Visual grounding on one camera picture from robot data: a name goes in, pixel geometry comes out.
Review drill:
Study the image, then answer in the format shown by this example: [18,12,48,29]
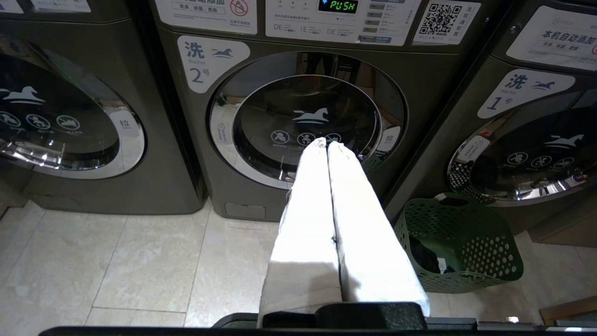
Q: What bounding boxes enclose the grey front-load laundry machine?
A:
[385,0,597,248]
[0,0,206,215]
[148,0,514,222]

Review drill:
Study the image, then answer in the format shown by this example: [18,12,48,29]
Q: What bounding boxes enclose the green perforated laundry basket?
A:
[394,193,524,294]

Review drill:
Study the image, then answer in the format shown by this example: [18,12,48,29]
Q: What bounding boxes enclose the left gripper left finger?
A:
[257,137,343,327]

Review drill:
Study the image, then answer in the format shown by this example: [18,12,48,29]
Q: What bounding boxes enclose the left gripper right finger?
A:
[326,141,430,317]

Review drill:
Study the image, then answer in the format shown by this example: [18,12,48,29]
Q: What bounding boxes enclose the round glass machine door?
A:
[0,40,146,180]
[447,89,597,207]
[208,51,409,190]

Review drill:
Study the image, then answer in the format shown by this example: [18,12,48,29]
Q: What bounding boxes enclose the dark clothes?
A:
[410,237,460,275]

